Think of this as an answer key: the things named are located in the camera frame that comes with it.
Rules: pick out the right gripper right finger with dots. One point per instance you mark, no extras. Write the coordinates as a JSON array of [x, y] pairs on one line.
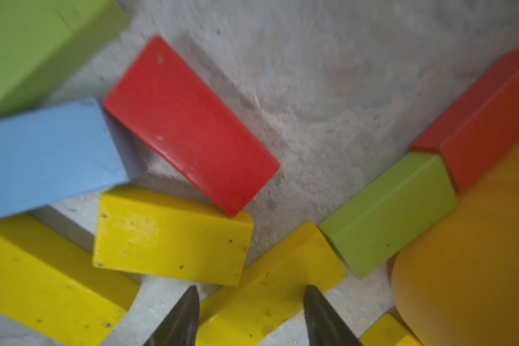
[[324, 325]]

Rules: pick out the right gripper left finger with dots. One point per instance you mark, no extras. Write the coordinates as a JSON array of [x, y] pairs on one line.
[[180, 326]]

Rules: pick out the yellow long diagonal block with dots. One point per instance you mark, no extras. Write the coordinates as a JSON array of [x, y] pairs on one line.
[[271, 290]]

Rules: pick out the yellow plastic bin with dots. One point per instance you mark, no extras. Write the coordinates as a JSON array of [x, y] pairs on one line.
[[458, 283]]

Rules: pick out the yellow small block in cluster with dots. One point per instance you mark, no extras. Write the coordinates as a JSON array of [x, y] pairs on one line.
[[145, 232]]

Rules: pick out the green block beside bin left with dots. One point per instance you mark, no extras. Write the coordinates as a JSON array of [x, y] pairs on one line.
[[406, 200]]

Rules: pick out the yellow small block lower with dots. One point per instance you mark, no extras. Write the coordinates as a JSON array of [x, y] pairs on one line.
[[49, 285]]

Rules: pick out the blue block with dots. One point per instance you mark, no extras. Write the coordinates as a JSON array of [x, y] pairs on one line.
[[56, 153]]

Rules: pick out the red block in cluster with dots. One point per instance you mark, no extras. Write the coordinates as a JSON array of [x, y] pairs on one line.
[[162, 101]]

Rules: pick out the red block near bin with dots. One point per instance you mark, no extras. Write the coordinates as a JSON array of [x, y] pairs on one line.
[[478, 129]]

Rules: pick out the green block in cluster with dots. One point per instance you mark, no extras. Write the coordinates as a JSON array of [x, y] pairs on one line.
[[44, 42]]

